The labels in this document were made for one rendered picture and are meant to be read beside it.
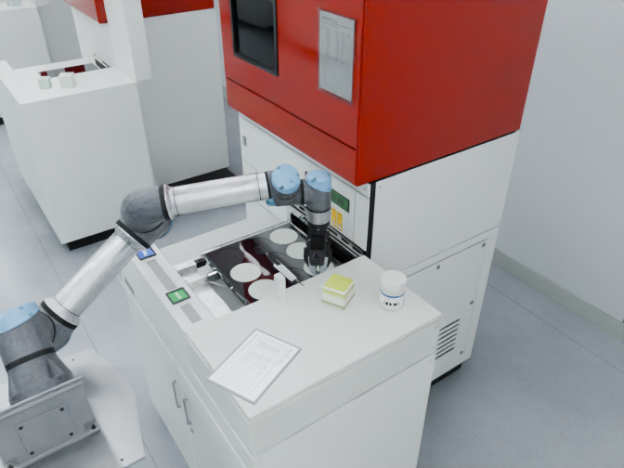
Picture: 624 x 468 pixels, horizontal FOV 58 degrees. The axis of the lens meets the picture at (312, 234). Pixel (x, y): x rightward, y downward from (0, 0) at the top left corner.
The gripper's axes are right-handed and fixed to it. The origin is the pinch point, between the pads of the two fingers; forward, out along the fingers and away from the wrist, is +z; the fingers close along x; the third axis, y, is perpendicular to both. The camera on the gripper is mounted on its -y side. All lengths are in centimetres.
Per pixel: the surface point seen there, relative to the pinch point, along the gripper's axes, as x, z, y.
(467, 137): -48, -35, 31
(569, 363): -120, 92, 55
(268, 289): 15.2, 1.5, -5.7
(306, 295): 2.6, -4.9, -15.8
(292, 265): 8.6, 1.6, 7.4
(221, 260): 32.9, 1.7, 8.9
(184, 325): 35.5, -4.4, -29.5
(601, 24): -117, -51, 116
